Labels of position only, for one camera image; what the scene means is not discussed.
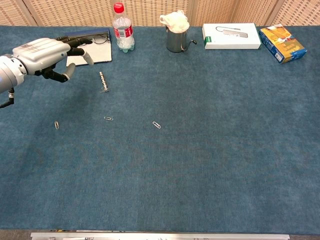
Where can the blue table cloth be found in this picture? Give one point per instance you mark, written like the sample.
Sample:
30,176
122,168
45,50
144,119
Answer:
160,175

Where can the aluminium profile rail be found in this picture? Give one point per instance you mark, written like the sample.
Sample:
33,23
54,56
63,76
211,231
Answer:
160,236

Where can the wicker folding screen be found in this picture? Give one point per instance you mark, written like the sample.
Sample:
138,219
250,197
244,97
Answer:
75,12

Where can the white adapter product box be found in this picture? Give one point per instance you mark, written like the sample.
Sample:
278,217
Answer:
232,42

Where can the thin-rimmed eyeglasses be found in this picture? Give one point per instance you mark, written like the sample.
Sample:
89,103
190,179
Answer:
100,39

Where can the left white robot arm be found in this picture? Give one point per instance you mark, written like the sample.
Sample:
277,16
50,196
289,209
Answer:
10,72

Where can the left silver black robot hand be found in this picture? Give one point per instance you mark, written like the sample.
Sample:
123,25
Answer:
42,53

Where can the crumpled white plastic bag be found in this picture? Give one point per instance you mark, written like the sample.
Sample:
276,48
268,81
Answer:
176,21

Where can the blue and yellow carton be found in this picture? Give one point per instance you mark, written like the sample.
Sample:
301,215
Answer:
282,45

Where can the clear bottle with red cap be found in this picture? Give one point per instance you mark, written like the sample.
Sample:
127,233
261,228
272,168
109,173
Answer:
123,30

